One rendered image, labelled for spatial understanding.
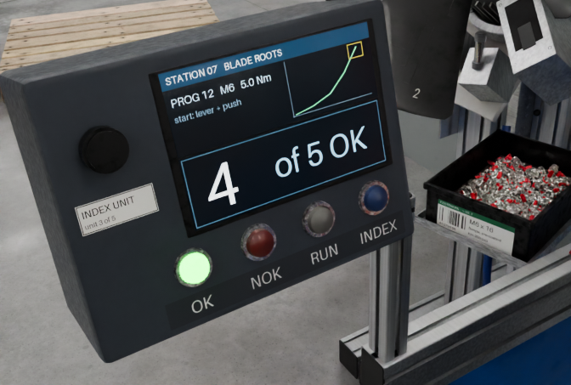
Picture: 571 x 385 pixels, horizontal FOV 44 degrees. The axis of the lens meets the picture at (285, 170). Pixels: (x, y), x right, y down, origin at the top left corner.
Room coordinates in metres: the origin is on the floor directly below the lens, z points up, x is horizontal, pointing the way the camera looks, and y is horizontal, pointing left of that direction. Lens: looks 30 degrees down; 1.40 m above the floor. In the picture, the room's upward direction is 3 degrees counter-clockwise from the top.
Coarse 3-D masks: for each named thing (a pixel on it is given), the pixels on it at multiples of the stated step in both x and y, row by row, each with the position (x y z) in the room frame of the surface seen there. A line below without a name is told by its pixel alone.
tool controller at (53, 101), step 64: (64, 64) 0.43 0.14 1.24; (128, 64) 0.40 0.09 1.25; (192, 64) 0.42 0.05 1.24; (256, 64) 0.44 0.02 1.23; (320, 64) 0.46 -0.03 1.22; (384, 64) 0.48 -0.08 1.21; (64, 128) 0.37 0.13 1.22; (128, 128) 0.39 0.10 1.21; (192, 128) 0.41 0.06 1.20; (256, 128) 0.42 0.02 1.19; (320, 128) 0.44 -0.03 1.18; (384, 128) 0.47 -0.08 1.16; (64, 192) 0.36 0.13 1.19; (128, 192) 0.38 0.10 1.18; (320, 192) 0.43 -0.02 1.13; (64, 256) 0.37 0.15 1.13; (128, 256) 0.36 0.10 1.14; (320, 256) 0.42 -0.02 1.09; (128, 320) 0.35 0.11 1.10; (192, 320) 0.36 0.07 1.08
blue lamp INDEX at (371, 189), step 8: (368, 184) 0.45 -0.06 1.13; (376, 184) 0.45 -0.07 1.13; (384, 184) 0.45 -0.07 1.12; (360, 192) 0.44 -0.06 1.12; (368, 192) 0.44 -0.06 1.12; (376, 192) 0.44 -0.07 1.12; (384, 192) 0.45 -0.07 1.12; (360, 200) 0.44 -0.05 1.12; (368, 200) 0.44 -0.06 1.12; (376, 200) 0.44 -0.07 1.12; (384, 200) 0.44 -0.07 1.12; (360, 208) 0.44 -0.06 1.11; (368, 208) 0.44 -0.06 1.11; (376, 208) 0.44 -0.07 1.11; (384, 208) 0.45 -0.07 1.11
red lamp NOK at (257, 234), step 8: (256, 224) 0.40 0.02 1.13; (264, 224) 0.40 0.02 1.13; (248, 232) 0.40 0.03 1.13; (256, 232) 0.40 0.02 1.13; (264, 232) 0.40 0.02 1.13; (272, 232) 0.40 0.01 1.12; (248, 240) 0.39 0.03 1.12; (256, 240) 0.39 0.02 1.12; (264, 240) 0.39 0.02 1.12; (272, 240) 0.40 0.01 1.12; (248, 248) 0.39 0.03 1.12; (256, 248) 0.39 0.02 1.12; (264, 248) 0.39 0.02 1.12; (272, 248) 0.40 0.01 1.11; (248, 256) 0.39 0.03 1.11; (256, 256) 0.39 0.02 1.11; (264, 256) 0.39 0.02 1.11
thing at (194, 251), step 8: (192, 248) 0.38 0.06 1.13; (200, 248) 0.38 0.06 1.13; (184, 256) 0.37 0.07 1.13; (192, 256) 0.37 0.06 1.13; (200, 256) 0.37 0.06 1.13; (208, 256) 0.38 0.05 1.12; (176, 264) 0.37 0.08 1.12; (184, 264) 0.37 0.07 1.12; (192, 264) 0.37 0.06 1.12; (200, 264) 0.37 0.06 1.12; (208, 264) 0.37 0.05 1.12; (176, 272) 0.37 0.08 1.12; (184, 272) 0.37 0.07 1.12; (192, 272) 0.37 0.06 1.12; (200, 272) 0.37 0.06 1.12; (208, 272) 0.37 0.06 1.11; (184, 280) 0.37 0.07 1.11; (192, 280) 0.37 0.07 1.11; (200, 280) 0.37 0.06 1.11
